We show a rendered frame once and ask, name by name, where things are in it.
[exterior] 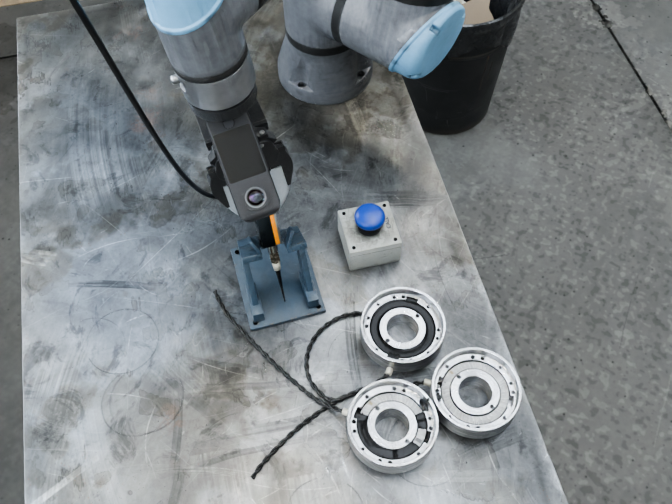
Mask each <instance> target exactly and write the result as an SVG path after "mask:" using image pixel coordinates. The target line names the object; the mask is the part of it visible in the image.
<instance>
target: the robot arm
mask: <svg viewBox="0 0 672 504"><path fill-rule="evenodd" d="M267 1H268V0H145V3H146V7H147V12H148V15H149V17H150V20H151V21H152V23H153V25H154V26H155V27H156V29H157V32H158V34H159V37H160V39H161V41H162V44H163V46H164V49H165V51H166V54H167V56H168V58H169V61H170V63H171V66H172V68H173V70H174V72H175V74H173V75H171V76H170V80H171V83H172V84H173V85H176V84H180V87H181V89H182V92H183V94H184V96H185V98H186V100H187V101H188V103H189V105H190V107H191V109H192V111H193V112H194V114H195V116H196V119H197V122H198V125H199V127H200V130H201V133H202V135H203V138H204V141H205V144H206V146H207V148H208V151H210V150H211V152H210V154H209V155H208V156H207V157H208V160H209V163H210V164H211V165H212V166H208V167H206V170H207V180H208V183H209V186H210V189H211V191H212V194H213V195H214V196H215V198H216V199H218V200H219V201H220V202H221V203H222V204H223V205H224V206H225V207H226V208H229V209H230V210H231V211H232V212H234V213H235V214H237V215H239V217H240V218H241V219H242V220H243V221H245V222H254V221H256V220H259V219H262V218H265V217H268V216H270V215H273V214H275V213H277V212H278V210H280V208H281V206H282V205H283V203H284V201H285V199H286V197H287V194H288V191H289V186H290V185H291V180H292V173H293V162H292V159H291V157H290V154H289V152H288V150H287V148H286V147H285V146H284V144H283V141H282V140H280V141H277V138H276V136H275V134H274V132H271V131H268V129H269V127H268V123H267V120H266V118H265V115H264V113H263V111H262V109H261V106H260V104H259V102H258V99H257V97H256V96H257V86H256V82H255V80H256V75H255V70H254V66H253V63H252V59H251V56H250V52H249V49H248V45H247V43H246V40H245V36H244V32H243V29H242V26H243V24H244V23H245V22H246V21H247V20H248V19H249V18H250V17H252V16H253V15H254V14H255V13H256V12H257V11H258V10H259V9H260V8H261V7H262V6H263V5H264V4H265V3H266V2H267ZM283 8H284V19H285V30H286V34H285V37H284V40H283V43H282V46H281V49H280V52H279V56H278V75H279V80H280V82H281V84H282V86H283V87H284V89H285V90H286V91H287V92H288V93H289V94H290V95H292V96H293V97H295V98H297V99H299V100H301V101H303V102H306V103H310V104H315V105H333V104H339V103H343V102H346V101H348V100H351V99H353V98H354V97H356V96H358V95H359V94H360V93H361V92H363V91H364V90H365V88H366V87H367V86H368V84H369V82H370V80H371V77H372V70H373V61H375V62H377V63H379V64H381V65H383V66H385V67H387V68H388V69H389V71H391V72H397V73H399V74H401V75H403V76H405V77H407V78H410V79H419V78H422V77H424V76H426V75H428V74H429V73H430V72H432V71H433V70H434V69H435V68H436V67H437V66H438V65H439V64H440V63H441V61H442V60H443V59H444V58H445V56H446V55H447V54H448V52H449V51H450V49H451V48H452V46H453V44H454V43H455V41H456V39H457V37H458V35H459V33H460V31H461V29H462V26H463V23H464V20H465V8H464V7H463V6H462V5H461V4H460V2H458V1H454V0H283ZM276 141H277V142H276Z"/></svg>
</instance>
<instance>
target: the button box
mask: <svg viewBox="0 0 672 504"><path fill-rule="evenodd" d="M375 204H376V205H378V206H380V207H381V208H382V209H383V211H384V213H385V222H384V224H383V225H382V226H381V227H380V228H379V229H377V230H374V231H366V230H363V229H361V228H359V227H358V226H357V225H356V223H355V220H354V214H355V211H356V210H357V209H358V208H359V207H360V206H359V207H354V208H349V209H344V210H339V211H338V231H339V235H340V238H341V242H342V245H343V249H344V252H345V256H346V259H347V263H348V266H349V270H350V271H353V270H358V269H363V268H367V267H372V266H377V265H382V264H387V263H391V262H396V261H400V256H401V246H402V241H401V238H400V235H399V232H398V229H397V226H396V223H395V220H394V218H393V215H392V212H391V209H390V206H389V203H388V201H385V202H380V203H375Z"/></svg>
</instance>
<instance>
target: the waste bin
mask: <svg viewBox="0 0 672 504"><path fill-rule="evenodd" d="M524 2H525V0H490V3H489V10H490V12H491V14H492V16H493V18H494V20H491V21H488V22H484V23H478V24H463V26H462V29H461V31H460V33H459V35H458V37H457V39H456V41H455V43H454V44H453V46H452V48H451V49H450V51H449V52H448V54H447V55H446V56H445V58H444V59H443V60H442V61H441V63H440V64H439V65H438V66H437V67H436V68H435V69H434V70H433V71H432V72H430V73H429V74H428V75H426V76H424V77H422V78H419V79H410V78H407V77H405V76H403V75H402V78H403V80H404V83H405V85H406V88H407V90H408V93H409V96H410V98H411V101H412V103H413V106H414V108H415V111H416V114H417V116H418V119H419V121H420V124H421V126H422V129H423V131H426V132H430V133H435V134H455V133H460V132H463V131H466V130H469V129H471V128H473V127H474V126H476V125H477V124H478V123H479V122H480V121H481V120H482V119H483V118H484V117H485V115H486V113H487V111H488V108H489V104H490V101H491V98H492V95H493V92H494V89H495V86H496V82H497V79H498V76H499V73H500V70H501V67H502V64H503V60H504V57H505V54H506V51H507V48H508V46H509V45H510V43H511V42H512V39H513V36H514V33H515V30H516V28H517V25H518V22H519V18H520V13H521V9H522V7H523V5H524Z"/></svg>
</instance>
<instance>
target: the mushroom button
mask: <svg viewBox="0 0 672 504"><path fill-rule="evenodd" d="M354 220H355V223H356V225H357V226H358V227H359V228H361V229H363V230H366V231H374V230H377V229H379V228H380V227H381V226H382V225H383V224H384V222H385V213H384V211H383V209H382V208H381V207H380V206H378V205H376V204H373V203H367V204H363V205H361V206H360V207H359V208H358V209H357V210H356V211H355V214H354Z"/></svg>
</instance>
